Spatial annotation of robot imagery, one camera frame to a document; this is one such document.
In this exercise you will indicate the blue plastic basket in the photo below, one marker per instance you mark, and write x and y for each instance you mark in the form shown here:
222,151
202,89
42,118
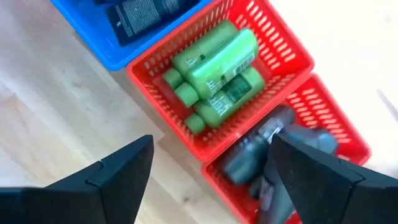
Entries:
96,40

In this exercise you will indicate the blue shave butter tube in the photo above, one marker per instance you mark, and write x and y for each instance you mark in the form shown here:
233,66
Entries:
140,21

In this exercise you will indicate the green travel bottle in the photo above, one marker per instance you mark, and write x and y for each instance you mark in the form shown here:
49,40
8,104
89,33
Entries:
199,46
224,65
230,102

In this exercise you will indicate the red plastic basket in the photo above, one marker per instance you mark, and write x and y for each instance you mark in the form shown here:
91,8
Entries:
323,105
280,53

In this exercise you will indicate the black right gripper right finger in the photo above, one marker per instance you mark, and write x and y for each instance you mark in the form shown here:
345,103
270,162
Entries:
326,193

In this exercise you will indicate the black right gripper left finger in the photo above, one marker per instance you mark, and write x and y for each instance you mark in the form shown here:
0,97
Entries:
87,196

